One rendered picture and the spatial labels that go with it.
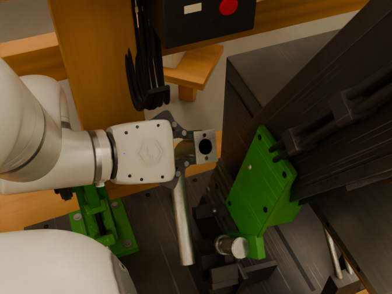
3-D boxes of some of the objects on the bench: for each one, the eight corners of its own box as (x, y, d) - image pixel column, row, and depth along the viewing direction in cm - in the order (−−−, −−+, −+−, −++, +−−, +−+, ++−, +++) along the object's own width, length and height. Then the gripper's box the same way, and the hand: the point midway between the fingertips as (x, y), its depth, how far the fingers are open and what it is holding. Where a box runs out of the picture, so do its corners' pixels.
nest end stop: (227, 279, 97) (238, 283, 93) (201, 286, 95) (212, 290, 90) (226, 273, 97) (238, 277, 93) (200, 280, 95) (211, 284, 90)
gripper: (91, 105, 75) (193, 100, 83) (100, 205, 76) (200, 191, 84) (103, 101, 68) (213, 96, 76) (112, 211, 69) (220, 195, 77)
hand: (196, 147), depth 79 cm, fingers closed on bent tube, 3 cm apart
